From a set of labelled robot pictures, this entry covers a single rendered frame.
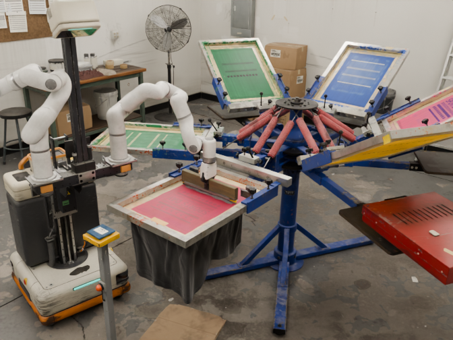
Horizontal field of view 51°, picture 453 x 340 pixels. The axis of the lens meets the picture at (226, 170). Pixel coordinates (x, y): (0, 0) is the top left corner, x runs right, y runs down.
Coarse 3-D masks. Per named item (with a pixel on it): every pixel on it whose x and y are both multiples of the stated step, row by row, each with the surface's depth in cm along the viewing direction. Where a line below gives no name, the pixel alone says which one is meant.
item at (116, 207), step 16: (224, 176) 302; (240, 176) 296; (144, 192) 274; (112, 208) 257; (240, 208) 257; (144, 224) 242; (208, 224) 241; (224, 224) 249; (176, 240) 230; (192, 240) 230
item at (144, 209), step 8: (168, 192) 281; (176, 192) 282; (192, 192) 282; (152, 200) 272; (160, 200) 272; (136, 208) 262; (144, 208) 263; (152, 208) 263; (152, 216) 255; (160, 216) 255
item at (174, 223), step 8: (240, 192) 283; (216, 200) 273; (240, 200) 273; (216, 208) 264; (224, 208) 264; (168, 216) 255; (208, 216) 256; (216, 216) 256; (168, 224) 248; (176, 224) 248; (184, 224) 248; (192, 224) 248; (200, 224) 248; (184, 232) 241
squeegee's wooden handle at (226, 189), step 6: (186, 174) 286; (192, 174) 283; (198, 174) 282; (186, 180) 287; (192, 180) 284; (198, 180) 281; (210, 180) 275; (216, 180) 274; (210, 186) 276; (216, 186) 273; (222, 186) 270; (228, 186) 268; (234, 186) 267; (216, 192) 274; (222, 192) 271; (228, 192) 268; (234, 192) 266; (234, 198) 267
